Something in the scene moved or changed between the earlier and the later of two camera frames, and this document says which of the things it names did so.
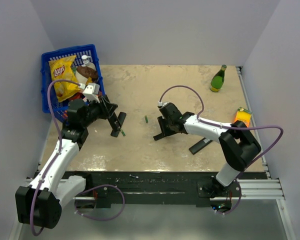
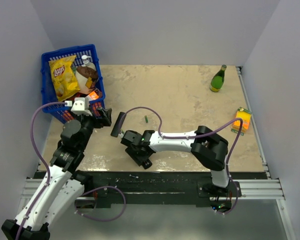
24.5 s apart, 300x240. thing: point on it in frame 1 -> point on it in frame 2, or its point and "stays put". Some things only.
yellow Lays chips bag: (61, 69) stays put
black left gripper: (106, 108) -> (105, 119)
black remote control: (120, 117) stays put
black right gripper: (162, 120) -> (139, 159)
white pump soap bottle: (87, 63) stays put
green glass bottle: (217, 81) stays put
